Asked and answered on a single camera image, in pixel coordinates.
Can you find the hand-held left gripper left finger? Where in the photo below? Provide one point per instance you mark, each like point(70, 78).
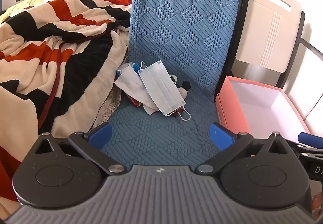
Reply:
point(101, 134)

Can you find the white cloth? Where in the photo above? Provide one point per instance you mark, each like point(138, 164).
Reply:
point(151, 108)

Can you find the pink cardboard box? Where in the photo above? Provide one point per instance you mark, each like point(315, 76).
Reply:
point(260, 110)

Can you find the floral bed sheet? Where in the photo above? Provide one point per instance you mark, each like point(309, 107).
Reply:
point(111, 105)

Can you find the clear bag with beige pad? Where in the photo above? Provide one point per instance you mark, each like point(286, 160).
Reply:
point(128, 82)

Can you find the black curved metal rail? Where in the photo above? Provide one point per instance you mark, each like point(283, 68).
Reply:
point(313, 47)

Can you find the yellow pillow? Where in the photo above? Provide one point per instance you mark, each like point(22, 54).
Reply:
point(22, 6)

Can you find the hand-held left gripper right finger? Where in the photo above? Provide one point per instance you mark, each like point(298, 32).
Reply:
point(219, 135)

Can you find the blue face mask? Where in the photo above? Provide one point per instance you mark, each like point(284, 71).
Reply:
point(161, 88)

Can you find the blue textured mat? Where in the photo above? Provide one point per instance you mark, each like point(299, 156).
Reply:
point(181, 25)

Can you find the person's right hand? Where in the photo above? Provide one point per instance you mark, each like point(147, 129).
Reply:
point(318, 205)

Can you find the blue tissue packet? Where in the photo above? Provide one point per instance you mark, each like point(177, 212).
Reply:
point(134, 67)

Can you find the beige folding chair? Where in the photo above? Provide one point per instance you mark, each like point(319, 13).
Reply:
point(270, 25)

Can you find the panda plush toy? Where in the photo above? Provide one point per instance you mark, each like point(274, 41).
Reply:
point(184, 90)

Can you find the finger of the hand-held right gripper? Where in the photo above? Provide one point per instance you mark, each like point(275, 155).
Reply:
point(310, 139)

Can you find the red black cream blanket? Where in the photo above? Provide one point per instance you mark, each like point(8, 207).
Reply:
point(50, 45)

